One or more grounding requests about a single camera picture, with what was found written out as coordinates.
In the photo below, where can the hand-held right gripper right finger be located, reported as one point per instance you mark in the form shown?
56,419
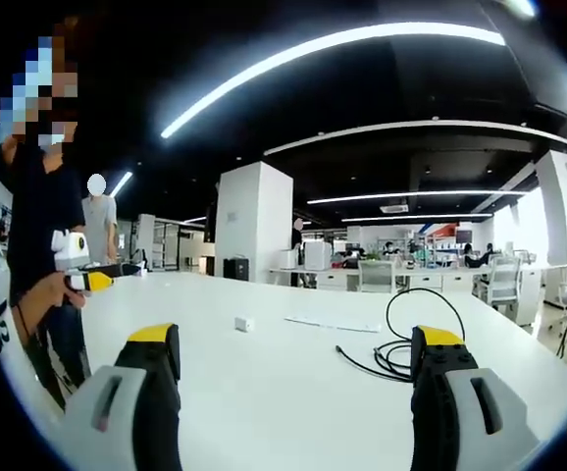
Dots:
460,407

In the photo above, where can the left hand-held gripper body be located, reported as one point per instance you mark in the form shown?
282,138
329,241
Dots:
71,250

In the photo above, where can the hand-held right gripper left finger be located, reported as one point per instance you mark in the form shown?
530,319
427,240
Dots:
131,392

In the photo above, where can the white charger adapter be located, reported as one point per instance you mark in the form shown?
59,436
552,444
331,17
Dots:
244,324

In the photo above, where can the white desk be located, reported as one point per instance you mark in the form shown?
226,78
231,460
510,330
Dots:
273,387

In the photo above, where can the person's left hand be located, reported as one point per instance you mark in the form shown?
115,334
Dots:
65,294

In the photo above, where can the black flat object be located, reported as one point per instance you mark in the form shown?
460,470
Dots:
114,270

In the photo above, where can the short ceiling light strip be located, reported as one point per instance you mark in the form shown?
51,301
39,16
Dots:
120,184

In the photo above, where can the white mesh office chair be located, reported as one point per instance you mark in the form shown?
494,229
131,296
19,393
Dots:
376,277
501,282

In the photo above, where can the white office desks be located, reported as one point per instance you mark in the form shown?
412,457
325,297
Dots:
426,279

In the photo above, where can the black cabinet box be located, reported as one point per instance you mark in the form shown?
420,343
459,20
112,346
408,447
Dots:
236,270

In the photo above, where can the white flat sheet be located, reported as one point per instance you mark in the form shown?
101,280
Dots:
332,323

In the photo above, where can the small white appliance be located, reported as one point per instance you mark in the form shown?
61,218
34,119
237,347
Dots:
288,259

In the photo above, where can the white boxy appliance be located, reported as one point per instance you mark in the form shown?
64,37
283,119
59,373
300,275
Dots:
318,256

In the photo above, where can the ceiling air vent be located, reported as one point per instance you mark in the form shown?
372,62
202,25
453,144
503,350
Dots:
394,208

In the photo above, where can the long curved ceiling light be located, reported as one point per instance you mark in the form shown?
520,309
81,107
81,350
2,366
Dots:
313,49

